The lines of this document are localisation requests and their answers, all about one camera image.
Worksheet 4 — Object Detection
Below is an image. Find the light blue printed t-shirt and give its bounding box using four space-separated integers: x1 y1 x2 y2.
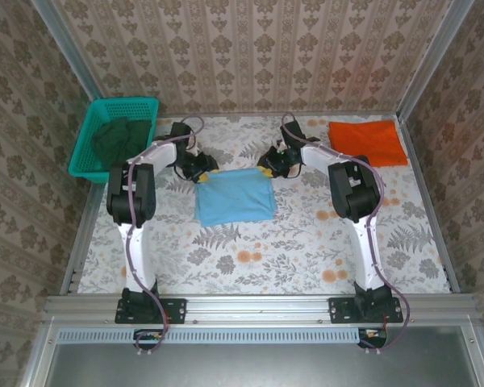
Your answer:
194 168 278 228

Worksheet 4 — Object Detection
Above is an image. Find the crumpled dark green t-shirt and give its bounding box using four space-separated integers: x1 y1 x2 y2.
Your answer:
89 119 153 173

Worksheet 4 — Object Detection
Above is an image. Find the floral table cloth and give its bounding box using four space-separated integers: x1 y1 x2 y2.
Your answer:
77 115 449 295

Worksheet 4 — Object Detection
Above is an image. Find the folded orange t-shirt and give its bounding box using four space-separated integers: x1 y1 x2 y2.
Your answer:
328 119 409 169

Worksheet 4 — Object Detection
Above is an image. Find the teal plastic basket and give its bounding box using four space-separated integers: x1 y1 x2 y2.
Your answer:
67 98 161 185

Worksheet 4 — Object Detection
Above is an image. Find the small black electronics board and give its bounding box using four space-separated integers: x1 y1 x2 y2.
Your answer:
133 328 167 350
357 327 389 349

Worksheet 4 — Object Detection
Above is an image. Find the grey metal panel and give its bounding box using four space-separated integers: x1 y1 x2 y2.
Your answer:
44 327 484 387

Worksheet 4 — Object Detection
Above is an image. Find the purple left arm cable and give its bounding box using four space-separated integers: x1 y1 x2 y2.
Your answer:
128 115 205 358

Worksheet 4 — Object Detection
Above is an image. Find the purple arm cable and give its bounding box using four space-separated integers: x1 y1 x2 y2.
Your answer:
281 113 408 356
128 115 205 358

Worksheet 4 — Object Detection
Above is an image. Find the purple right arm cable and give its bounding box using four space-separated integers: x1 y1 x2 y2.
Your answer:
281 113 408 356

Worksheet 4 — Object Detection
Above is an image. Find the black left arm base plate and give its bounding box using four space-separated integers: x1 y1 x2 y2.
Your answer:
115 297 187 325

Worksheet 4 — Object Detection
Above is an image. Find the aluminium mounting rail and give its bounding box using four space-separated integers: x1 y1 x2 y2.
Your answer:
44 293 479 323

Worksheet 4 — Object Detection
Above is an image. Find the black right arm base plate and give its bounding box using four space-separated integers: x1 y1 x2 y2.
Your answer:
328 297 404 325

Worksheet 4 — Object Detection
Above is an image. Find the grey slotted cable duct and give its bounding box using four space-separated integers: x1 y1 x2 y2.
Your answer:
58 327 362 344

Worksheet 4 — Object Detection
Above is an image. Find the aluminium frame post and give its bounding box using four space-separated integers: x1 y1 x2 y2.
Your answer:
28 0 104 102
397 0 480 122

